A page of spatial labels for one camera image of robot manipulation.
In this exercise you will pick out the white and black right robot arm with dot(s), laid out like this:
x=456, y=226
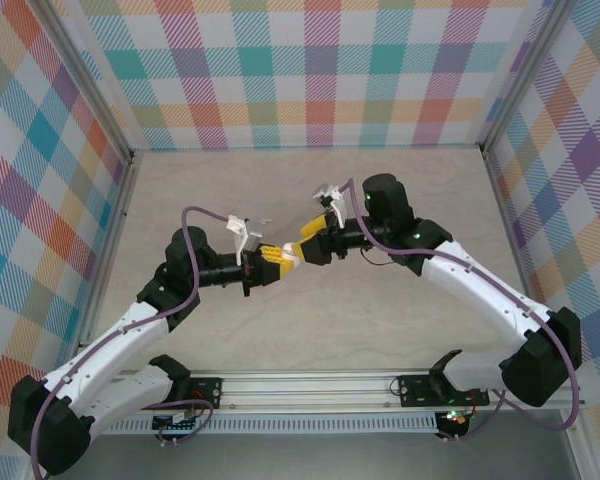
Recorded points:
x=475, y=300

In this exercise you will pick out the aluminium side rail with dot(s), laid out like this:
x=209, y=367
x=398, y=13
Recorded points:
x=115, y=225
x=510, y=225

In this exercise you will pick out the controller circuit board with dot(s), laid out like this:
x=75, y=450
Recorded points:
x=170, y=426
x=455, y=422

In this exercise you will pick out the left controller circuit board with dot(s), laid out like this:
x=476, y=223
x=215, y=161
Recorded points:
x=170, y=426

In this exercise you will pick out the aluminium corner post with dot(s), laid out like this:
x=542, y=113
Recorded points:
x=525, y=80
x=90, y=85

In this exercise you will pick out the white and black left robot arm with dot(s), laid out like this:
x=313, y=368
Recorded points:
x=120, y=340

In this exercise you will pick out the grey metal panel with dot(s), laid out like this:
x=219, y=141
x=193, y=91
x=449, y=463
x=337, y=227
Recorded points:
x=305, y=460

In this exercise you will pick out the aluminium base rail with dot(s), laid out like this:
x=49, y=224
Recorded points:
x=305, y=390

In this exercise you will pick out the right controller circuit board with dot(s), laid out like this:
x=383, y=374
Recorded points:
x=455, y=422

